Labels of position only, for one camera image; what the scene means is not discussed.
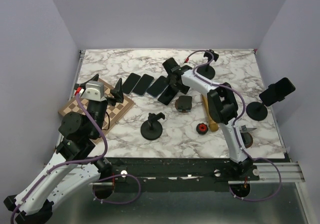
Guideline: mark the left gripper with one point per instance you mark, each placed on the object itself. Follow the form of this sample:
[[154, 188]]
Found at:
[[117, 91]]

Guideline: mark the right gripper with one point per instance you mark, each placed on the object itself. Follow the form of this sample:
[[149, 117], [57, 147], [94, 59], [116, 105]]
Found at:
[[183, 89]]

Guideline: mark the black phone silver edge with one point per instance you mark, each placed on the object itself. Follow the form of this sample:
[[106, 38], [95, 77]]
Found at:
[[168, 95]]

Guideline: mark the dark phone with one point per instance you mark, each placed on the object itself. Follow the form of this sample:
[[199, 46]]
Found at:
[[157, 87]]

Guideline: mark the black phone teal edge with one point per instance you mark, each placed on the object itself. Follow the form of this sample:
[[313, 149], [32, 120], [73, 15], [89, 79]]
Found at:
[[143, 84]]

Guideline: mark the black round-base clamp stand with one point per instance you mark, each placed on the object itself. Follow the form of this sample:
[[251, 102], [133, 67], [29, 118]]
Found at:
[[207, 70]]

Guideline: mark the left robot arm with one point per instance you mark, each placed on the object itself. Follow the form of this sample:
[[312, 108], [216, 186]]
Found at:
[[78, 159]]

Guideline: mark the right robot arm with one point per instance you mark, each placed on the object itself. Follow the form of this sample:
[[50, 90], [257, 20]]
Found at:
[[222, 108]]

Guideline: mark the dark round stand centre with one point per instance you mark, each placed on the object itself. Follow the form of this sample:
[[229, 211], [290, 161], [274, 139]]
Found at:
[[184, 104]]

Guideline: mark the wooden disc phone stand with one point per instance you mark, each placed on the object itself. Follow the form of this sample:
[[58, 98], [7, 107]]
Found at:
[[246, 136]]

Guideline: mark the wooden chessboard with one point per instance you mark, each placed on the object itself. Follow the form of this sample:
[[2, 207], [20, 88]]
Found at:
[[115, 112]]

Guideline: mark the black red round cap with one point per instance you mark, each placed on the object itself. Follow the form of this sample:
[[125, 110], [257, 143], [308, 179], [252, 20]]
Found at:
[[202, 128]]

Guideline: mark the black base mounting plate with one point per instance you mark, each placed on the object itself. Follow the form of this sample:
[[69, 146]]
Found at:
[[161, 175]]

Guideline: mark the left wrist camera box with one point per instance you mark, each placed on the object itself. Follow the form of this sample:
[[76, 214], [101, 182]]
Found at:
[[91, 90]]

